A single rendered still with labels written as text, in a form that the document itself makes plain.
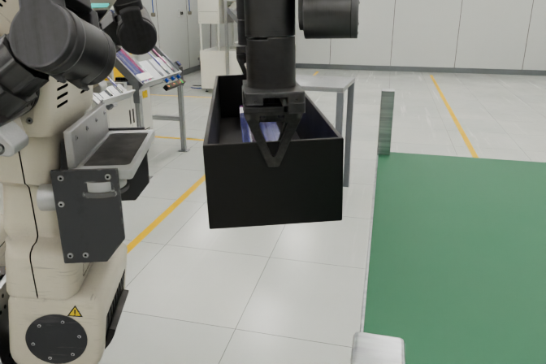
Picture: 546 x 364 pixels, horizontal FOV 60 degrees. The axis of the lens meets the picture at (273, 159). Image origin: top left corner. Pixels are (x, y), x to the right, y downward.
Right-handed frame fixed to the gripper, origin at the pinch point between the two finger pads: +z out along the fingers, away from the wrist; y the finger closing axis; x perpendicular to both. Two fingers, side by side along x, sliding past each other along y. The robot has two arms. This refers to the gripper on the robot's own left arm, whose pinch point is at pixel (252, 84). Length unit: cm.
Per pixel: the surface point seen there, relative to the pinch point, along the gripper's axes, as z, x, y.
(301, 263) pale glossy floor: 112, -26, 101
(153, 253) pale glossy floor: 111, 52, 118
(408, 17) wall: 25, -333, 805
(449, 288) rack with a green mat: 15, -21, -63
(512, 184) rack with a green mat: 16, -49, -30
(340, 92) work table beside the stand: 37, -59, 168
